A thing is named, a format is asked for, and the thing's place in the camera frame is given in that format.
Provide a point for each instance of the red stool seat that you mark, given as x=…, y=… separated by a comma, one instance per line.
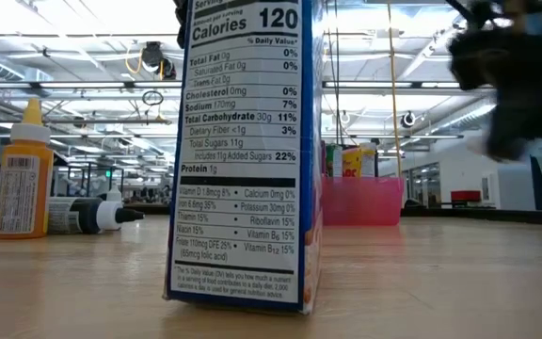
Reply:
x=465, y=196

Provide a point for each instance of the blue mini cereal box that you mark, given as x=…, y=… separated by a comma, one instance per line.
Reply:
x=243, y=141

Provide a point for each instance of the yellow mini cereal box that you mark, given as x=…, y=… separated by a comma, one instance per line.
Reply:
x=352, y=165

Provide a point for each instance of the black icing tube white collar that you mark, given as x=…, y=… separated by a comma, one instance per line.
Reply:
x=83, y=215

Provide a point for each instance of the black overhead camera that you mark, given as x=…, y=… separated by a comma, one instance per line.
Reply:
x=152, y=54

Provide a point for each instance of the pink translucent plastic bin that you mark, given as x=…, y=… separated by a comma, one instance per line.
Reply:
x=362, y=202

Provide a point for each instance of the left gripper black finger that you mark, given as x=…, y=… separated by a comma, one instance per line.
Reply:
x=181, y=19

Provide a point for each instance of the black aluminium table frame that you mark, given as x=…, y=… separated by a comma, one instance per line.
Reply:
x=487, y=215

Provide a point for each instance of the small white-capped bottle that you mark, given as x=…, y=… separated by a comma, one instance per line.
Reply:
x=114, y=195

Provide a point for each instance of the green mini cereal box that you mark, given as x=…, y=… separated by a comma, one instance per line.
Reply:
x=330, y=160

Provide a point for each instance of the yellow squeeze bottle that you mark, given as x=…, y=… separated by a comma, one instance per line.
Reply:
x=24, y=198

